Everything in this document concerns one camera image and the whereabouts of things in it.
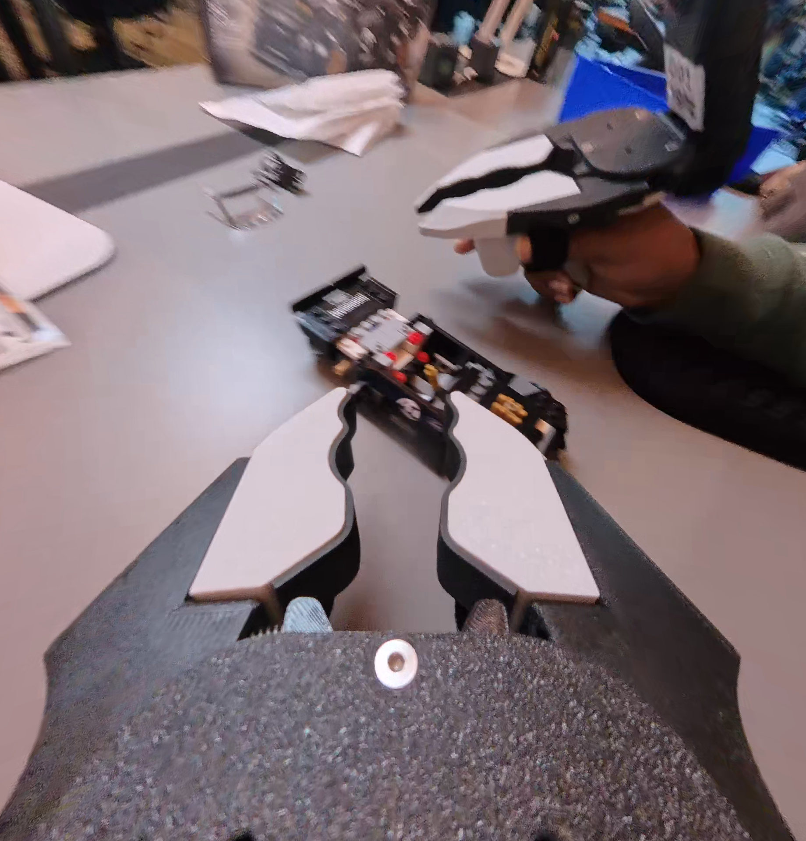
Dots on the crumpled white paper bag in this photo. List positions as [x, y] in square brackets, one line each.
[318, 112]

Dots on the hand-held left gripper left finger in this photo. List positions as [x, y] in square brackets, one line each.
[278, 513]

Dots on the clear lego windshield piece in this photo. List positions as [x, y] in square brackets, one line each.
[243, 208]

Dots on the lego car model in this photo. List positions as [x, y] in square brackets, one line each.
[416, 362]

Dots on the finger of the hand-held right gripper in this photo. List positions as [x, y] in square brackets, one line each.
[495, 164]
[508, 204]

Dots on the blue plastic bin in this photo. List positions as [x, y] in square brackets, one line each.
[607, 86]

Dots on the lego set box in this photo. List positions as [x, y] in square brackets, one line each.
[311, 33]

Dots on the black box-shaped device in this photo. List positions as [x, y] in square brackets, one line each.
[440, 62]

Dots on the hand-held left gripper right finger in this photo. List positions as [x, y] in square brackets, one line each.
[521, 519]

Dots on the small black lego assembly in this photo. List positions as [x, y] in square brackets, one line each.
[281, 174]

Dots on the lego sticker sheet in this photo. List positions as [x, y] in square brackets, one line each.
[15, 329]

